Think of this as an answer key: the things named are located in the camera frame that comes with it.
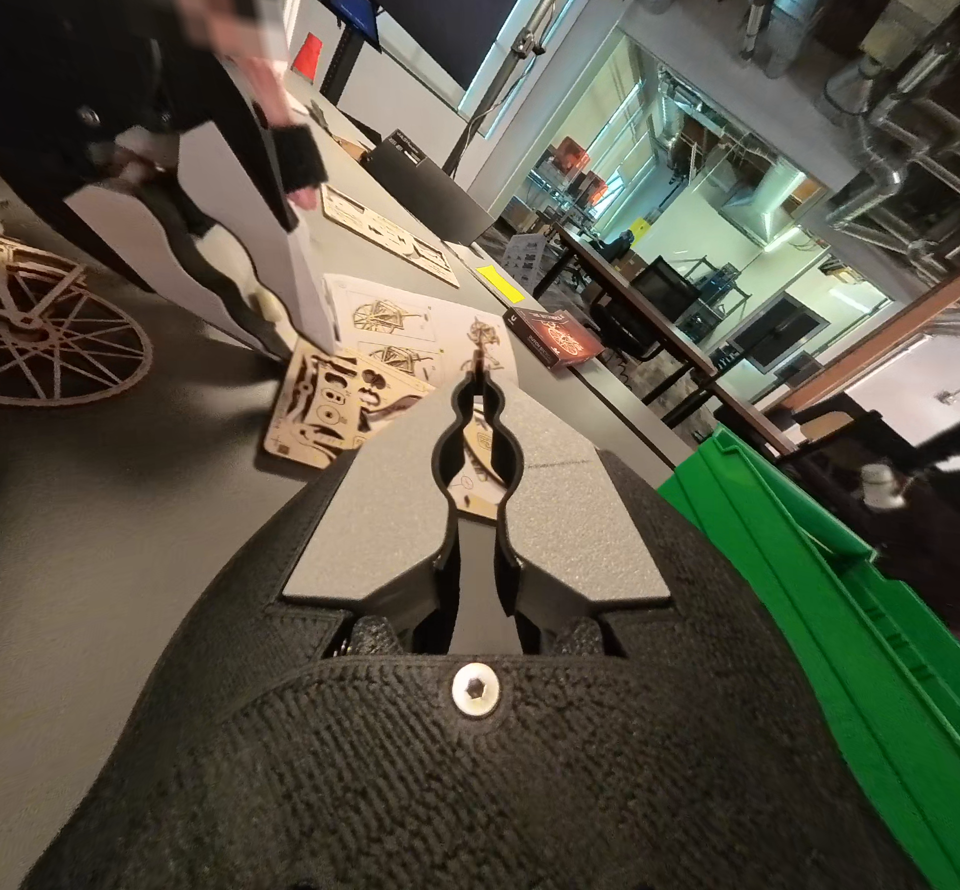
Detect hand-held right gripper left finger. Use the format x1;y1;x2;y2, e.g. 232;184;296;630
281;372;478;640

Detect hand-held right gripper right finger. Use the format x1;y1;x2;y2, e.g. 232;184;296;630
483;371;672;642

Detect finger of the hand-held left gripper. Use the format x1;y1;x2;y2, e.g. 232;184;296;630
178;106;340;357
63;179;295;362

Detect wooden parts sheet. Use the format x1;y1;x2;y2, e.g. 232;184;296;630
321;183;460;290
262;335;520;524

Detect wooden bicycle model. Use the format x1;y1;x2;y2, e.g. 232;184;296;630
0;233;155;411

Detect person's left hand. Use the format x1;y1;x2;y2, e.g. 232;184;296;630
243;53;324;215

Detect person's black top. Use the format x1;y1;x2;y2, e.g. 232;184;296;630
0;0;249;231

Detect red paper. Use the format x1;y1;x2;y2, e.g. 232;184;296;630
291;33;326;82

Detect black flat sheet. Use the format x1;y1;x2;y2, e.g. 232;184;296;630
363;128;498;248

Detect black product box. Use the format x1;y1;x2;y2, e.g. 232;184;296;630
504;305;606;371

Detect black office chair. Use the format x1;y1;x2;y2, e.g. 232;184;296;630
588;297;669;367

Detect small blue screen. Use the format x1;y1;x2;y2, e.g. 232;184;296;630
326;0;381;48

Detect dark background desk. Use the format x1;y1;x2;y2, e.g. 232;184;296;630
555;222;796;456

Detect white instruction booklet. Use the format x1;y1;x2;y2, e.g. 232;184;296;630
322;273;521;390

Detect yellow tape strip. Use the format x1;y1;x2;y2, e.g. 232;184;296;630
476;263;528;306

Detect black monitor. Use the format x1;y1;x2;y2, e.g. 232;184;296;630
731;290;831;374
633;256;703;322

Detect green plastic bin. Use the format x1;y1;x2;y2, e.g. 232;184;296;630
656;421;960;890

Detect white printed leaflet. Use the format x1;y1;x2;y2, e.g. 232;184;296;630
504;233;548;284

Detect black tripod stand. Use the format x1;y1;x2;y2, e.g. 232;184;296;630
442;0;582;179

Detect metal extractor hood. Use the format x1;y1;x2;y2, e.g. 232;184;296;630
716;155;801;247

